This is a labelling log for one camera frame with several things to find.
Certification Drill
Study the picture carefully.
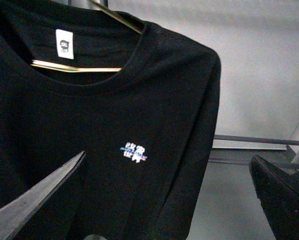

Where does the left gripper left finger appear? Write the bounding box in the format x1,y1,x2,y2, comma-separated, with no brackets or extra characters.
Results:
0,151,86,240

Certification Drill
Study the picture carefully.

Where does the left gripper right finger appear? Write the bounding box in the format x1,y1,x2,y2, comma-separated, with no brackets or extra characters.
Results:
249,155,299,240

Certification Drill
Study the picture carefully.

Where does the black t-shirt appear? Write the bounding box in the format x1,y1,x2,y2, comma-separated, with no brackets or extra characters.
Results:
0,0,221,240

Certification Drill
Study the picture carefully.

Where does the black metal rack frame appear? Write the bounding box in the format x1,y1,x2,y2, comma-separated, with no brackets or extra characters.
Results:
209,123,299,179

